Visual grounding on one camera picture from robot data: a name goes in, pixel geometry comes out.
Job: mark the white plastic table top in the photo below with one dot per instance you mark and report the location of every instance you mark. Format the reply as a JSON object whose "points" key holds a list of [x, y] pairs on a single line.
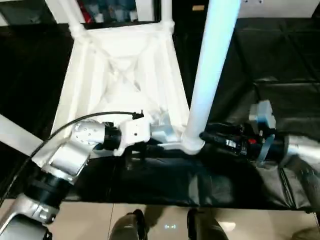
{"points": [[80, 95]]}

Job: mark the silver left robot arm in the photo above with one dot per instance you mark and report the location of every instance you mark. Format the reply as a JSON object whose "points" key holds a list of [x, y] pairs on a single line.
{"points": [[67, 157]]}

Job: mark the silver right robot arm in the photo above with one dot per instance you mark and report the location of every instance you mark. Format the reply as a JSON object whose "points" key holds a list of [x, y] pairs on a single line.
{"points": [[305, 152]]}

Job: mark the black padded work mat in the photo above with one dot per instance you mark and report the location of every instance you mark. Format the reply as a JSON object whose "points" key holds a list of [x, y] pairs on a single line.
{"points": [[275, 62]]}

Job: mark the black cabinet with gold label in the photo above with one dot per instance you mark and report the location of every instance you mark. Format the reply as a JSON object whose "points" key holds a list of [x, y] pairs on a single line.
{"points": [[185, 12]]}

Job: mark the grey printed cushion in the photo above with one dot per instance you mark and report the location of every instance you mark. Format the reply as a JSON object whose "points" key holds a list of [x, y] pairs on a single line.
{"points": [[275, 10]]}

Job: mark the small white jar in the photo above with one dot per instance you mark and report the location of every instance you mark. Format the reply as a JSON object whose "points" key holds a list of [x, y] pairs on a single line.
{"points": [[133, 15], [99, 17]]}

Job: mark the white glass-door cabinet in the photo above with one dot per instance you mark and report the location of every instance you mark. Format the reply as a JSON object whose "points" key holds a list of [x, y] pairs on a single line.
{"points": [[145, 10]]}

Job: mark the red bottle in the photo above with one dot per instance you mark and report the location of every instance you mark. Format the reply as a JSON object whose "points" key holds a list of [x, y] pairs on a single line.
{"points": [[87, 17]]}

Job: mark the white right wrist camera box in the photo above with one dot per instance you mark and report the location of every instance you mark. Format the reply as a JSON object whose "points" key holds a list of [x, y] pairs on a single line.
{"points": [[262, 112]]}

